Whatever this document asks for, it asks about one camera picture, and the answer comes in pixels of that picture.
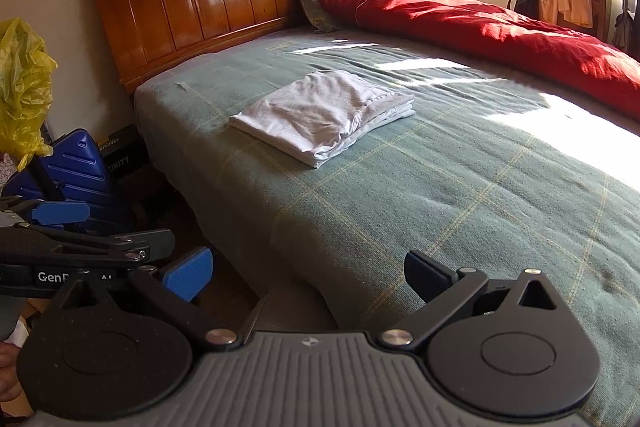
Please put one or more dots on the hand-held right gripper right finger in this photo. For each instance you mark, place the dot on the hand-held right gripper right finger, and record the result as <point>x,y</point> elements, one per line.
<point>427,274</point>

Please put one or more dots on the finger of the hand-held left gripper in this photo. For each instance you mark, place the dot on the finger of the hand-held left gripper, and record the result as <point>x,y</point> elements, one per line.
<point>150,243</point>
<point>60,213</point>

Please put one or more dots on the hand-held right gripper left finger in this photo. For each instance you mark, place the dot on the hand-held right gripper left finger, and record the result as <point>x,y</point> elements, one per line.
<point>187,277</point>

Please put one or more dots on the white printed T-shirt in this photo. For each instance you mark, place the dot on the white printed T-shirt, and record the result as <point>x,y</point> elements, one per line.
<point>320,112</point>

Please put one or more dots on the person's left hand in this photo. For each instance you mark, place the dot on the person's left hand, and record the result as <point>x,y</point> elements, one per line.
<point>6,372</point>

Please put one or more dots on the blue hard case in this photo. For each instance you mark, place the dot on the blue hard case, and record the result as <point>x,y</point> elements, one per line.
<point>75,162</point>

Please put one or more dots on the black cardboard box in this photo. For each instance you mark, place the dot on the black cardboard box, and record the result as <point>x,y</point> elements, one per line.
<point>122,152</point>

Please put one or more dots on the yellow plastic bag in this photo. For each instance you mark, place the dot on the yellow plastic bag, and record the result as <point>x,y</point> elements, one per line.
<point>20,92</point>

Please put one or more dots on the red duvet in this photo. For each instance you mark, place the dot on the red duvet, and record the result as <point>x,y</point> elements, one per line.
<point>475,32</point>

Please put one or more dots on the black jacket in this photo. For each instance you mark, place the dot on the black jacket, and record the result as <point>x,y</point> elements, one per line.
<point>627,2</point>

